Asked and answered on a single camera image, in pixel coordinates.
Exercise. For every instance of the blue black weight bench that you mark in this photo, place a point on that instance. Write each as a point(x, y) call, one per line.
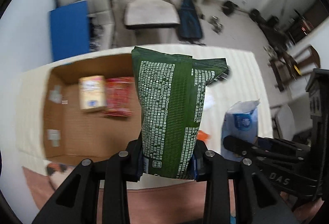
point(189, 29)

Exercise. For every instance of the barbell on floor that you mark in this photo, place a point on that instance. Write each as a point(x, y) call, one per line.
point(228, 8)

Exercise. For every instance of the blue foam mat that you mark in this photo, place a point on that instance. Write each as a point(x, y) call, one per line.
point(69, 31)

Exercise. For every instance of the green snack bag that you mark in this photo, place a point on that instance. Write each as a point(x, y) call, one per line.
point(171, 91)

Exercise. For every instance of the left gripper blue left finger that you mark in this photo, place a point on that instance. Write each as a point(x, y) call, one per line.
point(135, 160)

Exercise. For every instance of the white chair with jacket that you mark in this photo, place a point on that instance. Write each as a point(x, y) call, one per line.
point(150, 14)

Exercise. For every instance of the white chair right side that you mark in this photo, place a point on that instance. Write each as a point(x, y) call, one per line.
point(283, 122)

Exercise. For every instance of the blue tissue pack with bear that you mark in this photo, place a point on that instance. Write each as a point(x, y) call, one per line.
point(240, 121)

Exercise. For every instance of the white quilted chair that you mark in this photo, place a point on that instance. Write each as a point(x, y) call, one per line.
point(100, 13)

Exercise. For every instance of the yellow tissue pack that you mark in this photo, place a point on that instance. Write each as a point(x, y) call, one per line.
point(92, 93)

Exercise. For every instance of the orange snack bag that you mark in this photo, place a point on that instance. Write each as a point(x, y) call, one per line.
point(202, 136)

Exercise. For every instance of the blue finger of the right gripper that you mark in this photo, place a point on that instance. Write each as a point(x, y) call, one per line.
point(239, 147)
point(274, 145)

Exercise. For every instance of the red snack bag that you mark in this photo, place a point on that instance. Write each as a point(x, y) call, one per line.
point(118, 92)

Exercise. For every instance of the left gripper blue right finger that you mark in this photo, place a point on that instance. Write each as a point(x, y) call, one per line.
point(198, 170)

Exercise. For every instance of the chrome dumbbells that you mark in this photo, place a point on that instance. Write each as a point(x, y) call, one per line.
point(217, 27)

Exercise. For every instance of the cardboard box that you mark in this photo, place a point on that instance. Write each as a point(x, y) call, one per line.
point(71, 134)

